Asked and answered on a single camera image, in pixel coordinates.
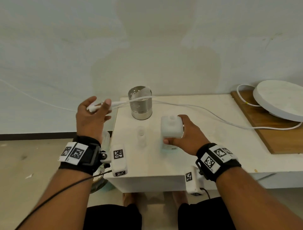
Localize person's left hand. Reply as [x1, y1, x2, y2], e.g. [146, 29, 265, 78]
[75, 96, 112, 145]

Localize person's right hand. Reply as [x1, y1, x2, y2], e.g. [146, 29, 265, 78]
[163, 114, 211, 156]

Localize white pump head with tube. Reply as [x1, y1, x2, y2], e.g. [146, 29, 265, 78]
[86, 95, 156, 112]

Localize large translucent bottle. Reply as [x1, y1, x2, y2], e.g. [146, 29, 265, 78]
[160, 114, 185, 150]

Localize small clear bottle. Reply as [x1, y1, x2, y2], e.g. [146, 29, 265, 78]
[136, 125, 147, 148]

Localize person's right forearm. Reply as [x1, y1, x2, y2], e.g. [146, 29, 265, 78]
[215, 166, 303, 230]

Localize person's left forearm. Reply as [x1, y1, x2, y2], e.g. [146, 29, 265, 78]
[18, 168, 94, 230]

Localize person's right foot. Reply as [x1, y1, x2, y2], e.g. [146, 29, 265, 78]
[171, 191, 189, 205]

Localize person's foot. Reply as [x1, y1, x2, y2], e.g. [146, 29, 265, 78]
[122, 192, 138, 207]
[171, 191, 189, 205]

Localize person's black shorts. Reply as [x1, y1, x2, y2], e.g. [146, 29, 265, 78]
[83, 197, 237, 230]

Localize person's left foot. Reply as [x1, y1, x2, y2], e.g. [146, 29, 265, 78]
[122, 192, 138, 207]

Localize clear plastic bag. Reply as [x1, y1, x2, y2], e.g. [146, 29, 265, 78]
[100, 130, 112, 154]

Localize black left wristband with markers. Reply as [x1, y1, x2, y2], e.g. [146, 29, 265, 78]
[58, 135, 102, 176]

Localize perforated metal cup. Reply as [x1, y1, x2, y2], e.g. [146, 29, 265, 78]
[128, 86, 153, 120]

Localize wooden board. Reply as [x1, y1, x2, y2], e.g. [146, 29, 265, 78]
[231, 90, 303, 155]

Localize white round lamp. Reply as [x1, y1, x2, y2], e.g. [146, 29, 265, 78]
[252, 80, 303, 123]

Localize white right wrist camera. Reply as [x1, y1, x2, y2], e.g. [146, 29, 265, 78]
[185, 165, 205, 197]

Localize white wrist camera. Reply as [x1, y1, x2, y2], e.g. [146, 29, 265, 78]
[100, 143, 128, 178]
[185, 165, 205, 197]

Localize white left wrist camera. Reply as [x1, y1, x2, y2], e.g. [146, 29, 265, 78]
[100, 143, 128, 178]

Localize white power cable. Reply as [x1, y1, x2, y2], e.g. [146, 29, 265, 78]
[0, 78, 303, 131]

